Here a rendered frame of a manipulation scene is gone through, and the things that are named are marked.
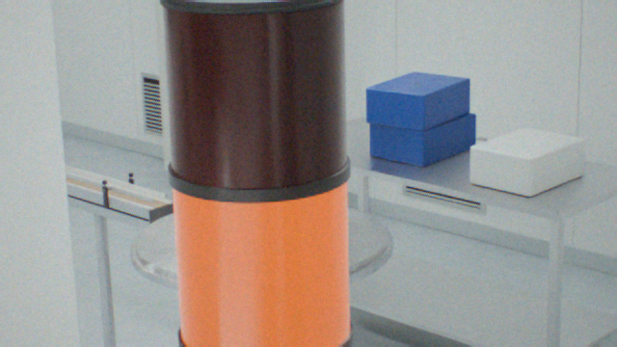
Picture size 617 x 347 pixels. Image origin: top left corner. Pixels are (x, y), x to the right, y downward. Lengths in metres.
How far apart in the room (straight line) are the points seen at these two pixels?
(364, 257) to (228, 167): 3.90
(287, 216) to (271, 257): 0.01
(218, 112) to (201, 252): 0.04
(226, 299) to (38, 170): 1.72
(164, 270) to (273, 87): 3.87
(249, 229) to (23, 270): 1.76
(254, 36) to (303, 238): 0.06
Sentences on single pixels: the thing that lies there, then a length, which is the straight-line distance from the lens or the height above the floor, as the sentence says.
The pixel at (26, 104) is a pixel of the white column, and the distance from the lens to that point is 2.02.
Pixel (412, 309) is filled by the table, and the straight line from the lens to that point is 5.58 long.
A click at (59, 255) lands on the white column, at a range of 2.11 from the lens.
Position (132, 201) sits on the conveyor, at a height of 0.93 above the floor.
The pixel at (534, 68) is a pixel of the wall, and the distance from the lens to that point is 6.72.
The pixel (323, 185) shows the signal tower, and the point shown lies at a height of 2.30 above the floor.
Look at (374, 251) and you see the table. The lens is 4.28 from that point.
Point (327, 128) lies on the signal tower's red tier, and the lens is 0.33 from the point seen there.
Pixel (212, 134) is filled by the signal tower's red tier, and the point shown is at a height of 2.32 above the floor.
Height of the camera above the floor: 2.40
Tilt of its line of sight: 17 degrees down
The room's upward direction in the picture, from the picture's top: 1 degrees counter-clockwise
